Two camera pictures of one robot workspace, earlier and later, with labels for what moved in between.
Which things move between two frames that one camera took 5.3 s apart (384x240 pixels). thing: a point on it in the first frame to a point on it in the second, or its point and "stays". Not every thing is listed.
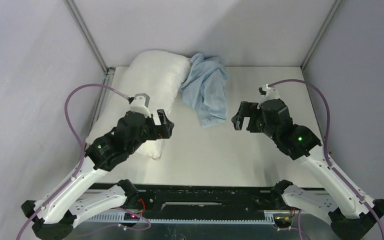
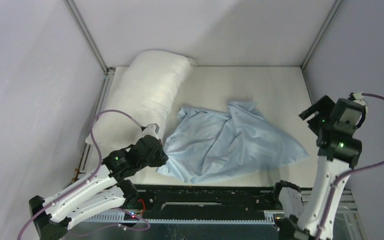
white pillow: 159,74 stays
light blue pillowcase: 206,88 to 201,144
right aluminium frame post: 335,7 stays
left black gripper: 162,131 to 162,157
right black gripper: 246,109 to 324,105
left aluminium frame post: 108,72 stays
